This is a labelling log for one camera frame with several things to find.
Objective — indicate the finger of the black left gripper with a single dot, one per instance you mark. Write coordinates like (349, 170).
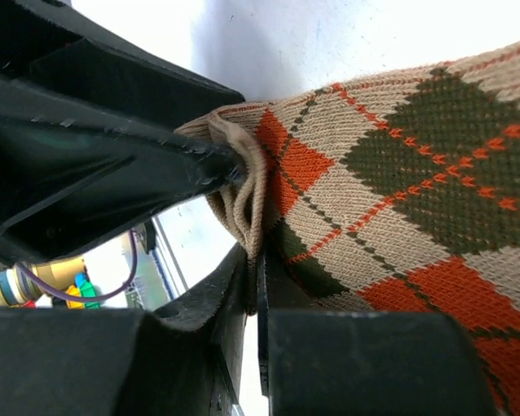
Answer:
(73, 176)
(64, 77)

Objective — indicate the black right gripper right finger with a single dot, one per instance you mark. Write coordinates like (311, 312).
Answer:
(315, 361)

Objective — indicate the beige orange brown argyle sock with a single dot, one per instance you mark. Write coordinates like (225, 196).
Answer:
(396, 191)

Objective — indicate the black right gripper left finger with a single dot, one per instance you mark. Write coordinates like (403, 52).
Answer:
(182, 359)

